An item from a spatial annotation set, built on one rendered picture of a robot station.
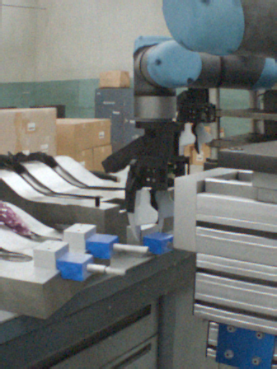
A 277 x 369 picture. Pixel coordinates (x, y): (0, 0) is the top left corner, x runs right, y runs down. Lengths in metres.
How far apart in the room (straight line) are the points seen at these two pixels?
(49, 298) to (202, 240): 0.22
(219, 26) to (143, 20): 8.28
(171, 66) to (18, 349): 0.50
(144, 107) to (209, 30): 0.42
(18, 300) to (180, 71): 0.41
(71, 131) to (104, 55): 3.72
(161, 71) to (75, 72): 8.82
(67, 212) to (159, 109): 0.27
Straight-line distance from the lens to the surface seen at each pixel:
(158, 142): 0.93
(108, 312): 1.00
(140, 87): 0.92
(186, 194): 0.66
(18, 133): 4.88
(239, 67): 0.85
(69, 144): 5.67
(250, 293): 0.65
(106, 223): 0.98
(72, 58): 9.66
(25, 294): 0.73
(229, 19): 0.52
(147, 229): 0.98
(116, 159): 0.99
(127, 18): 8.98
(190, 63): 0.81
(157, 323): 1.19
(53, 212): 1.05
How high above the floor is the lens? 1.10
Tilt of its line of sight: 10 degrees down
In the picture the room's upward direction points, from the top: straight up
